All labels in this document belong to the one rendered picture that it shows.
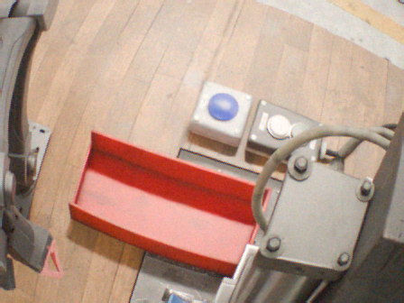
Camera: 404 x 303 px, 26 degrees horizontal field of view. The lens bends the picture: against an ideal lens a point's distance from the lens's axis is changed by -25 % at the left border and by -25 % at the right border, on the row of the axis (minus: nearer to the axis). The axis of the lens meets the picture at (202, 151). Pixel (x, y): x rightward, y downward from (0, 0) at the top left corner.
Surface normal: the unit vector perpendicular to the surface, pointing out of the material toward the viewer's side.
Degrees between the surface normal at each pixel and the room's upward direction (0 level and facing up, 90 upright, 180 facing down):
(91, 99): 0
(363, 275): 90
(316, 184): 0
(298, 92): 0
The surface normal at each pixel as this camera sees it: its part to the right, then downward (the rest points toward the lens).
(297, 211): 0.09, -0.41
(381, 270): -0.30, 0.86
